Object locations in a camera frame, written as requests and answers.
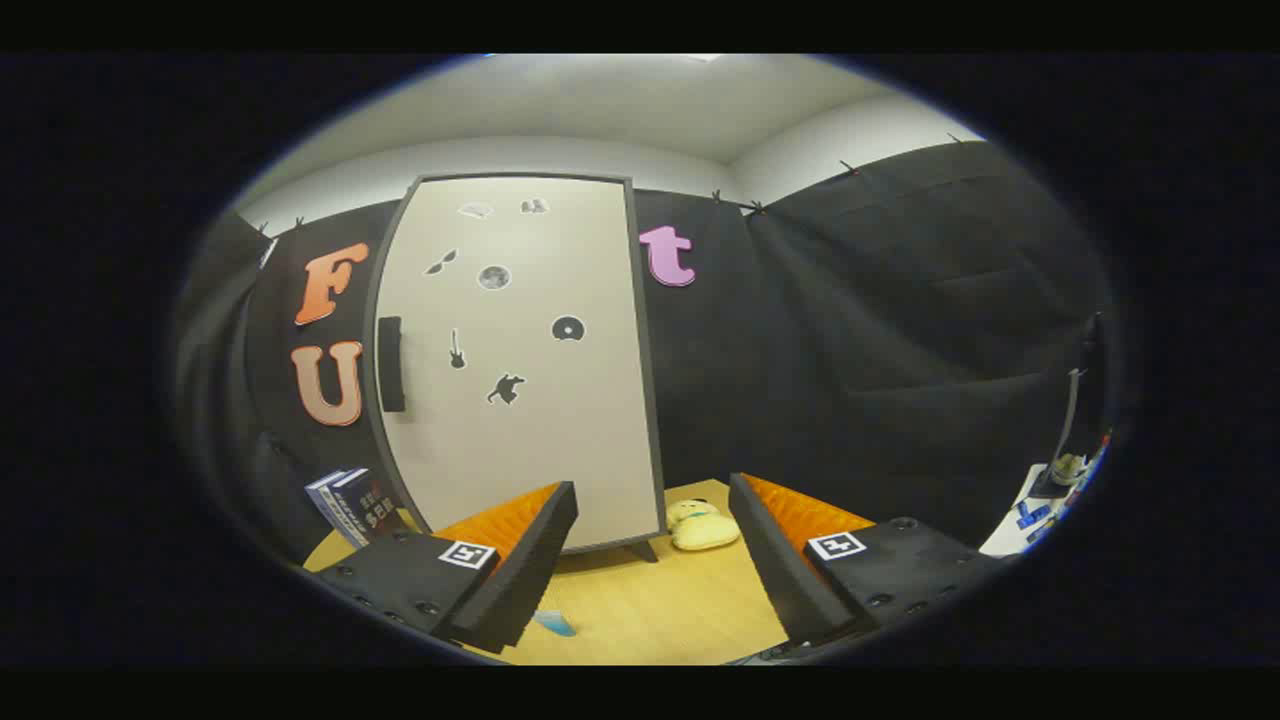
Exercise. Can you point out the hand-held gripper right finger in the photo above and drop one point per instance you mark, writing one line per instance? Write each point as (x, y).
(775, 570)

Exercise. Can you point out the clear blue cosmetic tube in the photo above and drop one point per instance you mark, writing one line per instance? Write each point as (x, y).
(555, 624)

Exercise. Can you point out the yellow plush toy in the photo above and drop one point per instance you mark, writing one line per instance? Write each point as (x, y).
(703, 528)

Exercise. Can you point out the dark blue book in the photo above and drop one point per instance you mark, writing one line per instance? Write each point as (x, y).
(328, 505)
(368, 500)

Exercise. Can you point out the white cabinet door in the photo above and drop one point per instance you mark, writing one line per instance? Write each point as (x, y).
(540, 440)

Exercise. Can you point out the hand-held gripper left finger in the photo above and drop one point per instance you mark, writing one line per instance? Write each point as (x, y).
(520, 575)

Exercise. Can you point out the white side table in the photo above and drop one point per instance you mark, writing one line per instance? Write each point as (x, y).
(1015, 530)

